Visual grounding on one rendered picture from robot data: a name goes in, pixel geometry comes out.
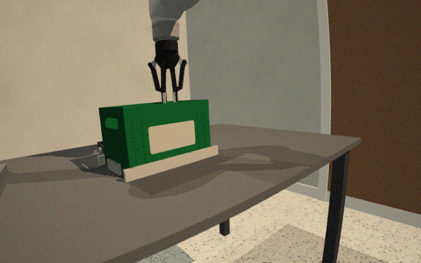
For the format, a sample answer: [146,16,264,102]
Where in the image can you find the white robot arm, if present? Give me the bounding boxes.
[149,0,200,42]

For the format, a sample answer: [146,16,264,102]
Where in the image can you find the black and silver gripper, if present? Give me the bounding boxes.
[148,39,187,103]

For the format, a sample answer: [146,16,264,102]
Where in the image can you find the green crate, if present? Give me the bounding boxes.
[102,99,211,174]

